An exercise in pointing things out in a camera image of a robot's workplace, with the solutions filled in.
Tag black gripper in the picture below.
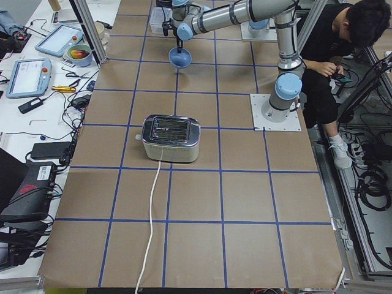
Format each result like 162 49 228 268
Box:
176 36 183 51

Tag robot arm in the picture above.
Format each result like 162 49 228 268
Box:
169 1 304 123
156 0 194 18

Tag beige bowl with lemon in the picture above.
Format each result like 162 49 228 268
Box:
94 21 105 40

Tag blue bowl with fruit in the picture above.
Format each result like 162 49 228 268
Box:
67 44 92 67

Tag clear plastic lidded container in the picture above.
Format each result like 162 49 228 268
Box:
149 7 172 34

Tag cream silver toaster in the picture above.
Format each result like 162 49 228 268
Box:
141 114 201 163

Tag black scissors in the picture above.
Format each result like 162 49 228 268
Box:
65 72 88 88

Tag white kitchen scale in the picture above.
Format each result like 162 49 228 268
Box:
48 0 78 25

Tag blue teach pendant tablet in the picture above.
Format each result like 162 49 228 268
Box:
34 24 84 57

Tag seated person in black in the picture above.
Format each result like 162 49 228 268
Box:
301 1 391 169

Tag black power adapter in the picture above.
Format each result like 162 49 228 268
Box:
18 97 44 114

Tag black power brick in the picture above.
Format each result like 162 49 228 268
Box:
30 141 70 160

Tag black electronics box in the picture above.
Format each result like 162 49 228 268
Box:
1 160 57 223

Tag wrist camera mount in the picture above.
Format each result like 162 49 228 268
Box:
162 19 173 37

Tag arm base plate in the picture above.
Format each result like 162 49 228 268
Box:
240 18 277 43
250 94 301 132

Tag aluminium frame post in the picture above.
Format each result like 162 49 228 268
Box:
69 0 107 67

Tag orange handled tool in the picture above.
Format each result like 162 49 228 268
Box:
51 86 76 93

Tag white toaster power cord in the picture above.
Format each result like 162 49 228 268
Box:
134 159 162 294

